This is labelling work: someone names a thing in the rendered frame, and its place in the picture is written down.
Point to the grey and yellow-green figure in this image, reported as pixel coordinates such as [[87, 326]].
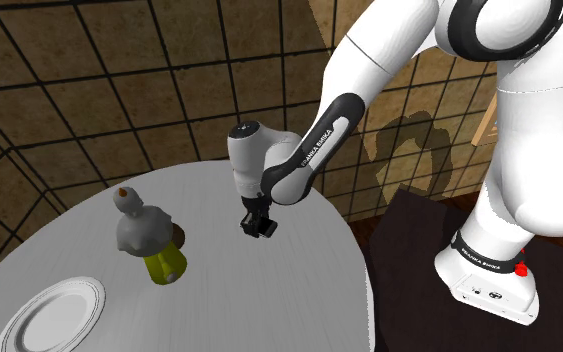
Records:
[[150, 233]]

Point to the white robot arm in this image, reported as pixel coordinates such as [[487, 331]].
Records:
[[534, 161]]

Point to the small brown round object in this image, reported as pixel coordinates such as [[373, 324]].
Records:
[[179, 236]]

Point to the dark robot stand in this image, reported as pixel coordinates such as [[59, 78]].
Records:
[[408, 292]]

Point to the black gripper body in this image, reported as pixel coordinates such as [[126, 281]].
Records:
[[256, 217]]

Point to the light wooden frame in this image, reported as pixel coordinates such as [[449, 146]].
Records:
[[486, 122]]

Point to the white round table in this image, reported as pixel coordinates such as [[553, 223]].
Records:
[[261, 292]]

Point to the white round plate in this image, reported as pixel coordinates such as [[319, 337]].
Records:
[[52, 317]]

